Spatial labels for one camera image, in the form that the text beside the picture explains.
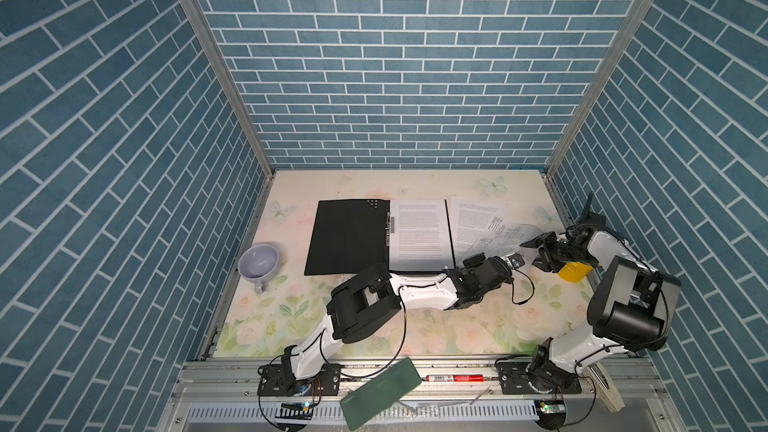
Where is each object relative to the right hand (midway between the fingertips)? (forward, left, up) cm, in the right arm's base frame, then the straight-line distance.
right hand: (525, 246), depth 89 cm
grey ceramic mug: (-9, +83, -6) cm, 83 cm away
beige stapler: (-34, -14, -7) cm, 37 cm away
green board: (-41, +42, -8) cm, 60 cm away
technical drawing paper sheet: (+8, +3, -7) cm, 11 cm away
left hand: (-5, +11, 0) cm, 12 cm away
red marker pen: (-35, +21, -8) cm, 42 cm away
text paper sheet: (+15, +14, -8) cm, 22 cm away
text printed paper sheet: (+5, +31, -7) cm, 33 cm away
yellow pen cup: (-6, -14, -2) cm, 15 cm away
